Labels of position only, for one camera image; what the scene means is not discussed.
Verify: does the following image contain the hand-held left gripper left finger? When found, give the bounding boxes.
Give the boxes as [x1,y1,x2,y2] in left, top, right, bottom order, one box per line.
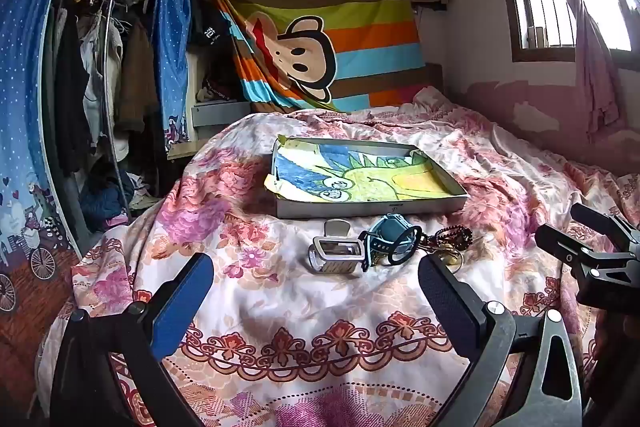
[50,252,216,427]

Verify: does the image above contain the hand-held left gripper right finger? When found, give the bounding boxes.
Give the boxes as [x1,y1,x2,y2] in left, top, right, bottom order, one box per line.
[418,253,584,427]

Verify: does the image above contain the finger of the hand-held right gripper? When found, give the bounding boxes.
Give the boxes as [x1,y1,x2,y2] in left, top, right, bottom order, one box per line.
[570,203,640,254]
[534,223,632,269]

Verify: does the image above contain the gold chain bracelet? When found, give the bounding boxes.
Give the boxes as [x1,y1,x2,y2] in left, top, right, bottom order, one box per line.
[433,248,464,269]

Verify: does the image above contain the dark red bead bracelet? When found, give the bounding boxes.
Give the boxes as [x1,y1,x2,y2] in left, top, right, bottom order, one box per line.
[433,226,474,254]

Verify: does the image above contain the black hair tie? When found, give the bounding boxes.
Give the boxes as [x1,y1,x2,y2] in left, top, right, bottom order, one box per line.
[383,227,420,266]

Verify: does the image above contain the blue wrist watch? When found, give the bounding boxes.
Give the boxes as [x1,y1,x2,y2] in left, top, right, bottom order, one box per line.
[358,213,422,266]

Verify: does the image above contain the beige hair claw clip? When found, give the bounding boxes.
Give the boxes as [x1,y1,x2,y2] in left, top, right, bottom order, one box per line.
[307,219,364,278]

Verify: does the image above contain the grey cardboard tray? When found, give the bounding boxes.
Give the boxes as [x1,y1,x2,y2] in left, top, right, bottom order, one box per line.
[264,134,469,219]

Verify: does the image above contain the pile of clothes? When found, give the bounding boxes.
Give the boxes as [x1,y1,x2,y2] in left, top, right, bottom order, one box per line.
[79,164,168,230]

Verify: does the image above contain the pink floral bedspread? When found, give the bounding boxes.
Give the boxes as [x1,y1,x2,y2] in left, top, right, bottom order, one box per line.
[37,86,640,427]

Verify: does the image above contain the pink curtain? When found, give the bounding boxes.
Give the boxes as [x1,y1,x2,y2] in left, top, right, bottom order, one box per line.
[500,0,640,144]

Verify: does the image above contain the white shelf unit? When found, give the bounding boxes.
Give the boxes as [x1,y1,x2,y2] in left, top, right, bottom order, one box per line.
[186,49,252,128]

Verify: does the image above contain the wooden headboard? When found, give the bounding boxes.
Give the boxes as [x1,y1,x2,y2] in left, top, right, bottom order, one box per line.
[424,63,445,92]

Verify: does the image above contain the narrow blue dotted wardrobe curtain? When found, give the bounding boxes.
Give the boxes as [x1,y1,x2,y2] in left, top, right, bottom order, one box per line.
[152,0,194,156]

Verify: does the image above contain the hanging clothes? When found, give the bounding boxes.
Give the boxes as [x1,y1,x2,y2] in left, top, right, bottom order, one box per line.
[42,0,161,178]

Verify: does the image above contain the large blue dotted wardrobe curtain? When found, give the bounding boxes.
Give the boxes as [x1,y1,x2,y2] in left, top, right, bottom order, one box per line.
[0,0,95,314]

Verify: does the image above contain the striped monkey print blanket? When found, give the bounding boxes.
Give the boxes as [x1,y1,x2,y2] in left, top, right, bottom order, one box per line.
[209,0,437,112]

